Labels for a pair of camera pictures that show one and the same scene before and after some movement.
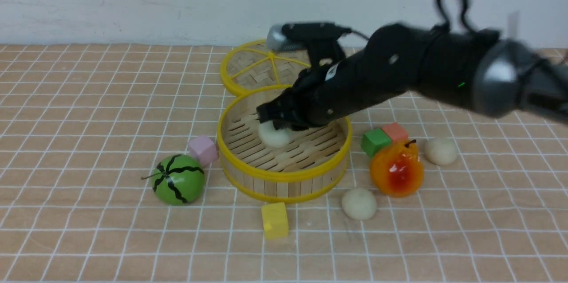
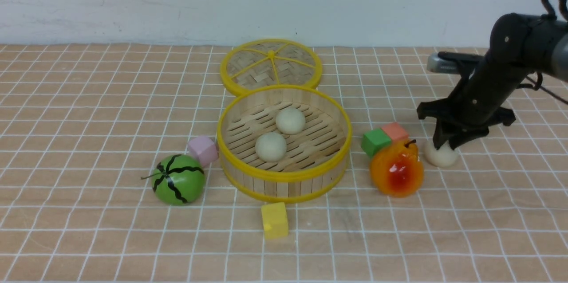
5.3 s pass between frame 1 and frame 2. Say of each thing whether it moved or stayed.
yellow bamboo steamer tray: stayed
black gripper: moved
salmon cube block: stayed
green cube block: stayed
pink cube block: stayed
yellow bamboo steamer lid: stayed
